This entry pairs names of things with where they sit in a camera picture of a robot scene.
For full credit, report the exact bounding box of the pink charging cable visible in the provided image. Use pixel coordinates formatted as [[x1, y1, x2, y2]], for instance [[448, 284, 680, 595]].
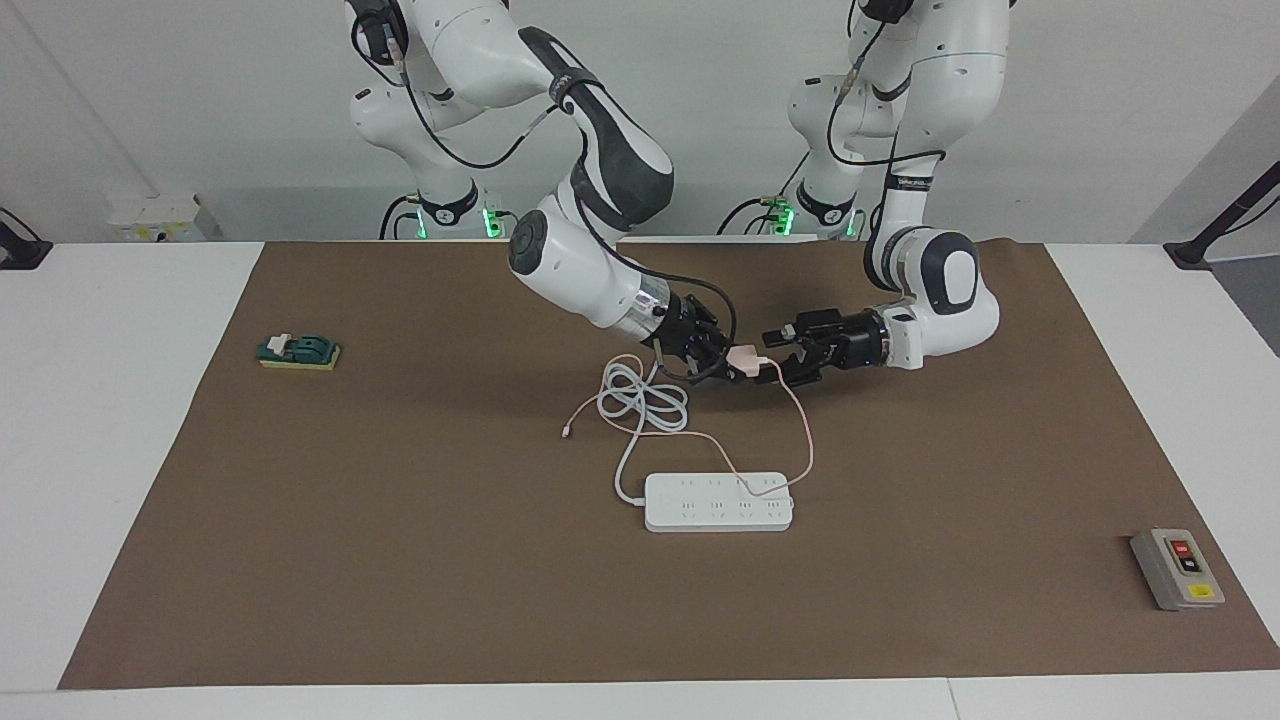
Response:
[[562, 353, 815, 496]]

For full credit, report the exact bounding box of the white power strip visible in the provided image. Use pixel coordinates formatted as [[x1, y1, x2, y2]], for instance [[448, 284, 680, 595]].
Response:
[[643, 472, 795, 534]]

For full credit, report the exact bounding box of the black table clamp pole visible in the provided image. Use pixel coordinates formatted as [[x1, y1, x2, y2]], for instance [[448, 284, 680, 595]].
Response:
[[1163, 160, 1280, 269]]

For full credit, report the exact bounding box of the brown paper table mat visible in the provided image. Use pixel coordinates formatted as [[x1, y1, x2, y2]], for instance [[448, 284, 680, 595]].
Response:
[[58, 238, 1280, 691]]

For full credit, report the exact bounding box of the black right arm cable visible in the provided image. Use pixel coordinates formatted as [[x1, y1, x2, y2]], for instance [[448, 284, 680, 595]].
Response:
[[350, 0, 741, 386]]

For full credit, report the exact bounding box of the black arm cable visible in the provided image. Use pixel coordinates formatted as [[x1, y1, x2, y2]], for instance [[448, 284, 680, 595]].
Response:
[[825, 0, 946, 171], [350, 0, 741, 386]]

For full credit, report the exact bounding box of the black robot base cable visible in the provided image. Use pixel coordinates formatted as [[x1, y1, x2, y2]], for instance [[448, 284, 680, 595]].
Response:
[[378, 193, 421, 241], [716, 150, 813, 237]]

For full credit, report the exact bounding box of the white power cord with plug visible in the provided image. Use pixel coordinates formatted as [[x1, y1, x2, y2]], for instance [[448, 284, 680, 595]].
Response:
[[597, 355, 691, 506]]

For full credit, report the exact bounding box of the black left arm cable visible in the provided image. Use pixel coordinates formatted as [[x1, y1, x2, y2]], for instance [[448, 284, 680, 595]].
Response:
[[825, 0, 946, 171]]

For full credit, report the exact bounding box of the green knife switch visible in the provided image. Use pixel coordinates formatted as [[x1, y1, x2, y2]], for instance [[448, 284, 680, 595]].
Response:
[[256, 332, 342, 373]]

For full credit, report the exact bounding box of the grey on-off switch box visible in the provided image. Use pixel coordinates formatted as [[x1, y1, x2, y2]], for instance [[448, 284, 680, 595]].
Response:
[[1130, 527, 1227, 612]]

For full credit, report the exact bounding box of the white wall socket box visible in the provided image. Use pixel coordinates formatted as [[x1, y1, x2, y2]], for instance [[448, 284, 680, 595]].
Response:
[[108, 195, 206, 243]]

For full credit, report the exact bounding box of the black table clamp mount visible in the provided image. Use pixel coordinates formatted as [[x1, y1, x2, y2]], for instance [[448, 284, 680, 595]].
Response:
[[0, 207, 53, 271]]

